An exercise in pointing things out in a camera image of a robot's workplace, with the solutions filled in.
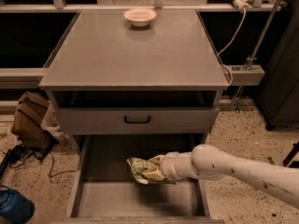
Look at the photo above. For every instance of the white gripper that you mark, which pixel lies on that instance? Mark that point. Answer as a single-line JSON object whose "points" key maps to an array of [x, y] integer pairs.
{"points": [[166, 166]]}

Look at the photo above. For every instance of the brown backpack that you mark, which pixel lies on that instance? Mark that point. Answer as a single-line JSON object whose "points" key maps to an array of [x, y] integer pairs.
{"points": [[28, 116]]}

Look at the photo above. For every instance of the green jalapeno chip bag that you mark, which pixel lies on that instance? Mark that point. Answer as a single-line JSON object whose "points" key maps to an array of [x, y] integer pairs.
{"points": [[138, 166]]}

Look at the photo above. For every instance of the blue water jug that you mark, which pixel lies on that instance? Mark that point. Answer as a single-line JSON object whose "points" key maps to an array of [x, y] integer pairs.
{"points": [[14, 207]]}

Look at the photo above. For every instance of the white bowl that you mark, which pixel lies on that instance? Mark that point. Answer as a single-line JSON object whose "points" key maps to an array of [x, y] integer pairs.
{"points": [[140, 17]]}

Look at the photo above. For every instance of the black drawer handle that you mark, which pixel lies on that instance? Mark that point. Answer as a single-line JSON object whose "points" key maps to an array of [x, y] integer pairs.
{"points": [[130, 120]]}

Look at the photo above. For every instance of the open grey lower drawer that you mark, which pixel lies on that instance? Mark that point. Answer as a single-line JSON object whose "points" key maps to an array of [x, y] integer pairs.
{"points": [[105, 191]]}

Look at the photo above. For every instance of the metal support pole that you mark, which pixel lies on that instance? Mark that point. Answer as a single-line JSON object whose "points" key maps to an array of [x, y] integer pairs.
{"points": [[250, 60]]}

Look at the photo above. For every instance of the black wheeled cart leg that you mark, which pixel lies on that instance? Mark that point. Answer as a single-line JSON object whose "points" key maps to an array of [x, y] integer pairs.
{"points": [[288, 160]]}

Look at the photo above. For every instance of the closed grey upper drawer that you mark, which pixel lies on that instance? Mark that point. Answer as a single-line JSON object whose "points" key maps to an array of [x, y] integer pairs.
{"points": [[110, 120]]}

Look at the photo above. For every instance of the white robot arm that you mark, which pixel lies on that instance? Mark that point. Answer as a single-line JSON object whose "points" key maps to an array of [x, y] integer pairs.
{"points": [[208, 162]]}

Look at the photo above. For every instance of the dark grey cabinet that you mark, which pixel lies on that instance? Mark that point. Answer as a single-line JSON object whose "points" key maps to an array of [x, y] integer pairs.
{"points": [[278, 94]]}

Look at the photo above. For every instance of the grey drawer cabinet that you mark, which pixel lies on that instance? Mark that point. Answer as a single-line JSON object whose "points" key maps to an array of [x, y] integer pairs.
{"points": [[105, 62]]}

